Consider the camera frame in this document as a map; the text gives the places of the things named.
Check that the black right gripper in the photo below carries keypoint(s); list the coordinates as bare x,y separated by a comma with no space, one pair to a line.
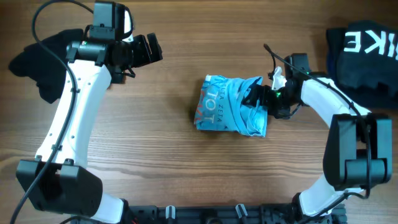
266,91

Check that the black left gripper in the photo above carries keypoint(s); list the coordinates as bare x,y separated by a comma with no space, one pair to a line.
145,58

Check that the light blue t-shirt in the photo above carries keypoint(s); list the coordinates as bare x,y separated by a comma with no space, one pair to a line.
221,108

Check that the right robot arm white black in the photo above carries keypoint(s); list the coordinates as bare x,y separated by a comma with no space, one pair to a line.
358,152

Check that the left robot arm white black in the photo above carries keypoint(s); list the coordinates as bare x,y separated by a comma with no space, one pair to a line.
57,179

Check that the crumpled black garment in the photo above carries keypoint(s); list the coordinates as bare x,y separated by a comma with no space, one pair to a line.
34,62

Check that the folded black shirt white letters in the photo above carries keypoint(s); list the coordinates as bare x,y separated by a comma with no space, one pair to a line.
362,61

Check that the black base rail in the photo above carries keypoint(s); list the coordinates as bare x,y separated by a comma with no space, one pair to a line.
261,214

